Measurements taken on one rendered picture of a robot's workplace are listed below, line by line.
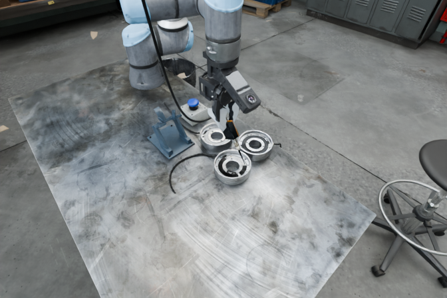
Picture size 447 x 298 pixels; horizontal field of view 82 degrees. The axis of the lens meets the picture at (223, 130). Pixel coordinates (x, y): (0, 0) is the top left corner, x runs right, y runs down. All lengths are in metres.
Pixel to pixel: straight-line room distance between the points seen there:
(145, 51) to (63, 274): 1.18
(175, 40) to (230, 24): 0.55
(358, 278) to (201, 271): 1.10
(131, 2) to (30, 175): 1.75
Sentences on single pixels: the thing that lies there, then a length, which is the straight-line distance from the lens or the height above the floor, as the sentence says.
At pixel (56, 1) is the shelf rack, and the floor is 0.42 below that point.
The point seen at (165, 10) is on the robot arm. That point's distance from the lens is 0.60.
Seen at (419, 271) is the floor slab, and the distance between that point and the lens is 1.78.
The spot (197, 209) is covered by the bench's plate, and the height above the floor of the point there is 0.80.
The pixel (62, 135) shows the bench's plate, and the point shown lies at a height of 0.80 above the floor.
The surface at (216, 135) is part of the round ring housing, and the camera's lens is 0.85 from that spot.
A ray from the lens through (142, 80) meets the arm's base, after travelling 1.12.
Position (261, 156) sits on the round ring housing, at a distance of 0.77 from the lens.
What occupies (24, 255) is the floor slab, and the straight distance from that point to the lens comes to 1.83.
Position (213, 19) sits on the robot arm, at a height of 1.22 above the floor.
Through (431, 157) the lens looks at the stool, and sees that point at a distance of 1.33.
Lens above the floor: 1.41
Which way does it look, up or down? 43 degrees down
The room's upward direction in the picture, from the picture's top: straight up
